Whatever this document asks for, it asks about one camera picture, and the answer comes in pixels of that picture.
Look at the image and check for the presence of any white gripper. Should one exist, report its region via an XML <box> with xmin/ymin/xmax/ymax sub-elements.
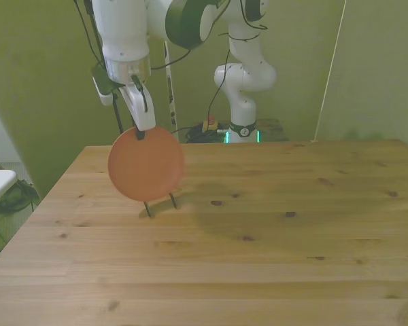
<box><xmin>118</xmin><ymin>75</ymin><xmax>157</xmax><ymax>141</ymax></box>

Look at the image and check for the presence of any orange round plate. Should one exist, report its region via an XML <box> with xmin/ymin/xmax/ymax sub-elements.
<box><xmin>107</xmin><ymin>126</ymin><xmax>186</xmax><ymax>202</ymax></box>

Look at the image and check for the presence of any black tripod stand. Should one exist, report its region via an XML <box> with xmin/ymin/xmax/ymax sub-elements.
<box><xmin>73</xmin><ymin>0</ymin><xmax>125</xmax><ymax>135</ymax></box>

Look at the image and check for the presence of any white vertical strip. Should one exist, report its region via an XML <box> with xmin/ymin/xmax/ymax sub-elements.
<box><xmin>162</xmin><ymin>39</ymin><xmax>180</xmax><ymax>144</ymax></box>

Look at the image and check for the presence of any red emergency stop button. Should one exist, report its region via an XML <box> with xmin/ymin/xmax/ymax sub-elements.
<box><xmin>202</xmin><ymin>115</ymin><xmax>219</xmax><ymax>133</ymax></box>

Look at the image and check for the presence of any dark green bag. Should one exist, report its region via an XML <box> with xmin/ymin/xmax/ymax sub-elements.
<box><xmin>0</xmin><ymin>179</ymin><xmax>41</xmax><ymax>215</ymax></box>

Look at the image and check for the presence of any black cable bundle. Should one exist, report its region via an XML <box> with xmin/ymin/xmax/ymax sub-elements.
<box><xmin>185</xmin><ymin>126</ymin><xmax>226</xmax><ymax>144</ymax></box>

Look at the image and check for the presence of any black wire plate stand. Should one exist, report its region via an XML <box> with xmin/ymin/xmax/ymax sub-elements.
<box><xmin>142</xmin><ymin>192</ymin><xmax>180</xmax><ymax>219</ymax></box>

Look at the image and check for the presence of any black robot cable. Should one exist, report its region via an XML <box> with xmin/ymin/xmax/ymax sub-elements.
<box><xmin>171</xmin><ymin>32</ymin><xmax>269</xmax><ymax>142</ymax></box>

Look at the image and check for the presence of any thin white cord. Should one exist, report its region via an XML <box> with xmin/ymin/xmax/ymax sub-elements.
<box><xmin>311</xmin><ymin>0</ymin><xmax>348</xmax><ymax>143</ymax></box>

